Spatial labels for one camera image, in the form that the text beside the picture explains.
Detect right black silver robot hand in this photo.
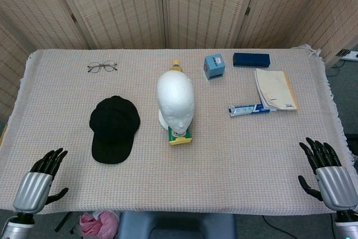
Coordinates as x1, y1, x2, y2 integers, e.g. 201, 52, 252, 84
298, 137, 358, 212

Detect small light blue box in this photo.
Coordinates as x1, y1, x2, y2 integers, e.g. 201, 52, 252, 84
203, 53, 226, 81

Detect beige woven tablecloth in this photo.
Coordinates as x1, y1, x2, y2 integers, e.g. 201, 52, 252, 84
0, 44, 358, 217

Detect pink plastic bag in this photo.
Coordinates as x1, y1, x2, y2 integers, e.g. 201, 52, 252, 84
79, 210, 120, 237

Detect cream notebook with orange edge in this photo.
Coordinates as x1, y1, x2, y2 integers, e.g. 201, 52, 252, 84
253, 68, 299, 111

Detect yellow capped bottle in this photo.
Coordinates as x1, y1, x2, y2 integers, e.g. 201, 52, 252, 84
169, 60, 184, 73

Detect woven bamboo folding screen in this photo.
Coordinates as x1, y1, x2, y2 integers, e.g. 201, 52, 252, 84
0, 0, 358, 122

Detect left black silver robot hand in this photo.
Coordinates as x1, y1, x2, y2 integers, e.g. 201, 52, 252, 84
12, 147, 69, 214

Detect black stick on floor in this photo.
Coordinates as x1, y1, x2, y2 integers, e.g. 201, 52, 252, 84
54, 212, 71, 233

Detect black baseball cap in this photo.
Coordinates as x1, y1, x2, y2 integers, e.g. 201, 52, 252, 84
89, 95, 141, 165

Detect white power strip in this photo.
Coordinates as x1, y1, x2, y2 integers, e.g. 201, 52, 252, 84
337, 49, 358, 61

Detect dark blue glasses case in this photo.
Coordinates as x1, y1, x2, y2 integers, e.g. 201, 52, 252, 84
232, 52, 271, 69

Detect green yellow carton box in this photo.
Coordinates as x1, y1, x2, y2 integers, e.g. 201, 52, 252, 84
168, 125, 194, 147

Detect blue padded chair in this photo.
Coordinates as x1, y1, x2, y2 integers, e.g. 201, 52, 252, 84
116, 211, 238, 239

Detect white foam mannequin head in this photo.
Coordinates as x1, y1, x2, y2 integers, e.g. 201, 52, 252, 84
156, 70, 195, 136

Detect black floor cable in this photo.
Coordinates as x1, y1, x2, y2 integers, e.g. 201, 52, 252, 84
261, 215, 298, 239

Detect thin metal frame eyeglasses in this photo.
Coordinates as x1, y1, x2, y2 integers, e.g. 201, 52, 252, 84
86, 60, 119, 73

